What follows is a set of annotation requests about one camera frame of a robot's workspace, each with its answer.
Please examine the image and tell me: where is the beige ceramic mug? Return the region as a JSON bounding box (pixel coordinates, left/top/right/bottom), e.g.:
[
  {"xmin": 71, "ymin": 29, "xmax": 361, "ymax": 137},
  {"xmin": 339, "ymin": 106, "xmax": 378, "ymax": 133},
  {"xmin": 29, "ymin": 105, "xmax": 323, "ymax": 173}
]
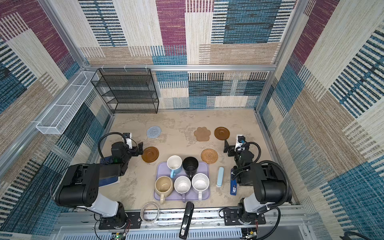
[{"xmin": 155, "ymin": 176, "xmax": 174, "ymax": 205}]

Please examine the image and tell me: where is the white coiled cable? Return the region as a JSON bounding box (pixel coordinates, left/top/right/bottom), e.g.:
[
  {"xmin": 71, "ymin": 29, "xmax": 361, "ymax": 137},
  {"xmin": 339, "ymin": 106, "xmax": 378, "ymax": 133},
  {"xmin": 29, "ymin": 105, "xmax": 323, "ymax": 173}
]
[{"xmin": 140, "ymin": 201, "xmax": 160, "ymax": 224}]

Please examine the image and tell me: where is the lilac plastic tray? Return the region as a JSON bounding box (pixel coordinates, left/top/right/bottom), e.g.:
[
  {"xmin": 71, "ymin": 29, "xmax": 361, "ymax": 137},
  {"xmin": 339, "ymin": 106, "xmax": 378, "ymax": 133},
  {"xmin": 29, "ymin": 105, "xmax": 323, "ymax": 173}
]
[{"xmin": 156, "ymin": 162, "xmax": 211, "ymax": 201}]

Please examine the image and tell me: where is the brown paw shaped coaster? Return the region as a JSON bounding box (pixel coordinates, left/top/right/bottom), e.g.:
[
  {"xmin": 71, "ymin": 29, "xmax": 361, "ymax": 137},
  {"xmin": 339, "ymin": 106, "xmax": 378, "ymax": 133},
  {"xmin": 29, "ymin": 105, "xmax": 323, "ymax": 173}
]
[{"xmin": 194, "ymin": 127, "xmax": 211, "ymax": 142}]

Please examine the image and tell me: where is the black mug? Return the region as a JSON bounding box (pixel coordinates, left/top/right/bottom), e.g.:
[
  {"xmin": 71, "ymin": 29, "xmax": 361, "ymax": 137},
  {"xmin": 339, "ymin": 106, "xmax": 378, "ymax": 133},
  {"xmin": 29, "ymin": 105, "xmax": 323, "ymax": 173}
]
[{"xmin": 183, "ymin": 157, "xmax": 199, "ymax": 180}]

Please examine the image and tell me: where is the light blue mug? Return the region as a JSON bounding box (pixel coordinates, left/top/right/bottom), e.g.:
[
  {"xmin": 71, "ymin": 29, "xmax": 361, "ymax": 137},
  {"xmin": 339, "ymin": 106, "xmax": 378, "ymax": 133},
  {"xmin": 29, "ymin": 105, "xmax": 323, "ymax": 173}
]
[{"xmin": 167, "ymin": 155, "xmax": 183, "ymax": 179}]

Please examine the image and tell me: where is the brown wooden coaster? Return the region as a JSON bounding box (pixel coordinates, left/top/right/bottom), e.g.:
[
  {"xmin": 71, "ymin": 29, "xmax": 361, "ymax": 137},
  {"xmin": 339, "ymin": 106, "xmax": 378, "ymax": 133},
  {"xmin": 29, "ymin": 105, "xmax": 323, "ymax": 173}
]
[
  {"xmin": 214, "ymin": 127, "xmax": 230, "ymax": 141},
  {"xmin": 142, "ymin": 147, "xmax": 159, "ymax": 163}
]

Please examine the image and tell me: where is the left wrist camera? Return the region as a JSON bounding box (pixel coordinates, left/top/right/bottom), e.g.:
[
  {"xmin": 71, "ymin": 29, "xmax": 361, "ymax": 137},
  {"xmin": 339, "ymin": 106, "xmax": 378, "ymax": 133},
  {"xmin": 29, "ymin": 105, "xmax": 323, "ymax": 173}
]
[{"xmin": 123, "ymin": 133, "xmax": 133, "ymax": 149}]

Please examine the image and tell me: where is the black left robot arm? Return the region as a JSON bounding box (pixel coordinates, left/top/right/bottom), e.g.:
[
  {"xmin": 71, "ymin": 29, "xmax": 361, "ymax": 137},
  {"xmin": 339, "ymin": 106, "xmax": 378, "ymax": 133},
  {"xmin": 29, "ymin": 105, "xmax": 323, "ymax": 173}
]
[{"xmin": 50, "ymin": 132, "xmax": 144, "ymax": 230}]

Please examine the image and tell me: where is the blue stapler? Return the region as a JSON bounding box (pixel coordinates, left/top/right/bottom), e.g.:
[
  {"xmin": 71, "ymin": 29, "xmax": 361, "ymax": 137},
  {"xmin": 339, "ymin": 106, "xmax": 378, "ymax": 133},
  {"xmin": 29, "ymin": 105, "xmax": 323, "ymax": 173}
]
[{"xmin": 230, "ymin": 168, "xmax": 237, "ymax": 196}]

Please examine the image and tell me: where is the blue woven round coaster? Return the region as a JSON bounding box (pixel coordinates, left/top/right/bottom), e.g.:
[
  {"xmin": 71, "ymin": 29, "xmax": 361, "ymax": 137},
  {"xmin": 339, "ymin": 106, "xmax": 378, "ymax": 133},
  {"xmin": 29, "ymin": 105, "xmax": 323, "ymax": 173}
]
[{"xmin": 147, "ymin": 126, "xmax": 162, "ymax": 139}]

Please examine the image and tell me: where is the white mug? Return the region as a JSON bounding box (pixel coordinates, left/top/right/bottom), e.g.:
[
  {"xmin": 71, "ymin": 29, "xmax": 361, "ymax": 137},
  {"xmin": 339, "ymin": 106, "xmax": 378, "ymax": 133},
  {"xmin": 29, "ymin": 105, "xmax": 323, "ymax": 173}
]
[{"xmin": 192, "ymin": 173, "xmax": 210, "ymax": 201}]

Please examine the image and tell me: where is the white mug lilac handle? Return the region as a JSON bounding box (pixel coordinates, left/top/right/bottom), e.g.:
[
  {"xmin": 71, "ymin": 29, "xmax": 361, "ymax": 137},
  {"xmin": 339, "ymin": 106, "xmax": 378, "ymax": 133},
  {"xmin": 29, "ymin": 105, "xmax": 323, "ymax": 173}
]
[{"xmin": 174, "ymin": 176, "xmax": 192, "ymax": 203}]

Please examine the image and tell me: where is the white wire mesh basket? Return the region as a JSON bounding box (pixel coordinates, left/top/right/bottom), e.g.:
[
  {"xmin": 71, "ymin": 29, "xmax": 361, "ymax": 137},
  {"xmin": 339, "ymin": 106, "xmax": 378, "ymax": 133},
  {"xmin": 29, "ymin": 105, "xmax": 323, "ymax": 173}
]
[{"xmin": 36, "ymin": 71, "xmax": 95, "ymax": 135}]

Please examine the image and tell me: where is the woven rattan round coaster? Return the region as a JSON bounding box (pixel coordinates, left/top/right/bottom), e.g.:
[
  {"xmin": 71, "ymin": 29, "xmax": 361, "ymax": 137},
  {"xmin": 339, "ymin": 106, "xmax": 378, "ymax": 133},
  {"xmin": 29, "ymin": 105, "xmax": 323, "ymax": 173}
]
[{"xmin": 201, "ymin": 149, "xmax": 219, "ymax": 165}]

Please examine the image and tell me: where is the black wire mesh shelf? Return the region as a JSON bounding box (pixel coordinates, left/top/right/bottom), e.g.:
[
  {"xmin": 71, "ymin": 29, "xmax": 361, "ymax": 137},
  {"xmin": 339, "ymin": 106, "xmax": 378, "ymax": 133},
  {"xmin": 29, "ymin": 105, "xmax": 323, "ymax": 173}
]
[{"xmin": 91, "ymin": 68, "xmax": 159, "ymax": 114}]

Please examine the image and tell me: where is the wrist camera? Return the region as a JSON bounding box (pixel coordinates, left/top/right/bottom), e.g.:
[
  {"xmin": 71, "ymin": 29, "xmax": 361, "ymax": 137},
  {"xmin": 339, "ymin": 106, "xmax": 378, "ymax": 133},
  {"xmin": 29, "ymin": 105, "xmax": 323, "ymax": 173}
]
[
  {"xmin": 123, "ymin": 133, "xmax": 133, "ymax": 149},
  {"xmin": 235, "ymin": 135, "xmax": 246, "ymax": 152}
]

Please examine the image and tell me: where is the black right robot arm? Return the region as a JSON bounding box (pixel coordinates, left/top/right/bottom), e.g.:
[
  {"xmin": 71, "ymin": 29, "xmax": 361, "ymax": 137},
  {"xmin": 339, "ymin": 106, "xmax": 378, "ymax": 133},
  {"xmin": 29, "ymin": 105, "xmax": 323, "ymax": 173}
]
[{"xmin": 224, "ymin": 140, "xmax": 292, "ymax": 225}]

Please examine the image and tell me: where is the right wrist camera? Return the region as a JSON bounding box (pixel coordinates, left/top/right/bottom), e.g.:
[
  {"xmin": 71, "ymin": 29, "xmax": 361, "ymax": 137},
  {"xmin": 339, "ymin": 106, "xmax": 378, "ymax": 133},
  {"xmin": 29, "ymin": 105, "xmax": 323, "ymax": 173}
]
[{"xmin": 235, "ymin": 135, "xmax": 246, "ymax": 152}]

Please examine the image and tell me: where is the light blue oblong case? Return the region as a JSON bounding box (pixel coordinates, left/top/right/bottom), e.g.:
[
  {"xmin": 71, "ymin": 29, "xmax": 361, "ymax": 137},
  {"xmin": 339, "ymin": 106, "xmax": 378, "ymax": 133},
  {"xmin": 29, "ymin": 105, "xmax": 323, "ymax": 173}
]
[{"xmin": 216, "ymin": 167, "xmax": 224, "ymax": 188}]

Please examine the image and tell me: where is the dark blue book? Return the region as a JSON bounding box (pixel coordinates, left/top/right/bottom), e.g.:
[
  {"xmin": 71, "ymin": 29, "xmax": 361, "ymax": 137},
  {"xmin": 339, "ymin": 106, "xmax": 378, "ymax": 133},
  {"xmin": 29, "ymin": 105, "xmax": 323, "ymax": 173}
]
[{"xmin": 99, "ymin": 156, "xmax": 121, "ymax": 188}]

